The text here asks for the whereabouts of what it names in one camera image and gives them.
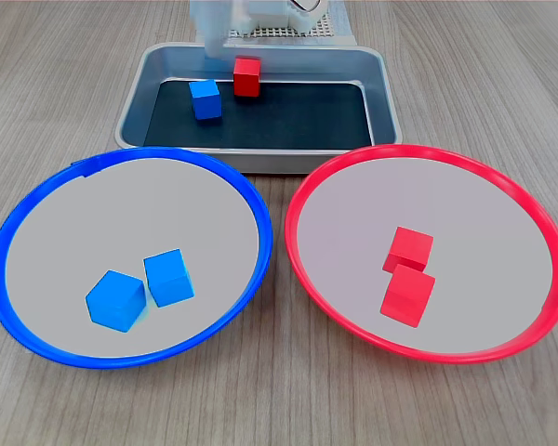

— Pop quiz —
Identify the small red cube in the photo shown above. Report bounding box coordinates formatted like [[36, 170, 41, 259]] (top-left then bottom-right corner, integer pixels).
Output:
[[379, 263, 437, 329], [232, 56, 262, 98], [382, 226, 435, 275]]

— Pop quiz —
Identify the small blue cube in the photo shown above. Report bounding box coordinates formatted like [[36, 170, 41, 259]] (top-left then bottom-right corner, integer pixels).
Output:
[[85, 269, 149, 334], [142, 248, 196, 308], [188, 78, 223, 121]]

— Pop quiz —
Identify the black tray mat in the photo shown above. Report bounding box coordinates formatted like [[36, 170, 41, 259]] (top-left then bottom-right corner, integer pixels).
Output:
[[142, 79, 374, 151]]

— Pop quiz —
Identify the steel tray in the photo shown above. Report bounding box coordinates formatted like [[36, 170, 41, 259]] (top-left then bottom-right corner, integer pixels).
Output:
[[114, 42, 404, 176]]

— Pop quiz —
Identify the white plate with blue rim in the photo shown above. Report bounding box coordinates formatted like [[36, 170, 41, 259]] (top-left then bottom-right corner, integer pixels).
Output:
[[0, 146, 274, 372]]

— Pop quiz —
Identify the white plate with red rim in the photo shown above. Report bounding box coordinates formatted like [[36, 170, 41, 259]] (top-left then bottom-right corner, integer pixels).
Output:
[[284, 142, 558, 366]]

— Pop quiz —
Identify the pale perforated base plate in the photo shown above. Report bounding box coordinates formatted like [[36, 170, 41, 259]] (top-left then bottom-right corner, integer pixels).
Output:
[[225, 13, 335, 42]]

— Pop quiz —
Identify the translucent sheet under base plate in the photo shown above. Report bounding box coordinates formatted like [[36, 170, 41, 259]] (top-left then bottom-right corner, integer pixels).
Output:
[[195, 0, 357, 47]]

